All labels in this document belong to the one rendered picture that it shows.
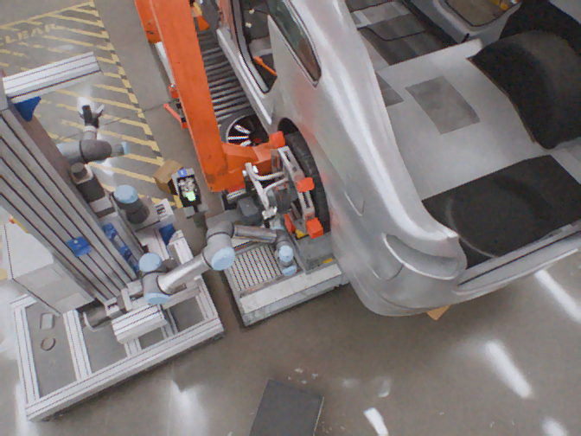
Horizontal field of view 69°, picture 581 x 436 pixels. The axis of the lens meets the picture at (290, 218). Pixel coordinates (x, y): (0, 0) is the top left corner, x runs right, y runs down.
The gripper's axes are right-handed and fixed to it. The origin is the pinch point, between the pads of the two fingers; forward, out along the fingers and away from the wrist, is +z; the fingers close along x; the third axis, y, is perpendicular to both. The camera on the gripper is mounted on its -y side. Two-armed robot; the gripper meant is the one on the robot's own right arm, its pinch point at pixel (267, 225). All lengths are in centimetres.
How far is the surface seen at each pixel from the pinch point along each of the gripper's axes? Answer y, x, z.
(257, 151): -15, -20, 70
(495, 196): 3, -133, -41
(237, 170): -16, -1, 60
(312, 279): -75, -26, -12
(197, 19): -18, -30, 253
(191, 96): 57, 16, 60
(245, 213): -43, 3, 43
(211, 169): -5, 16, 60
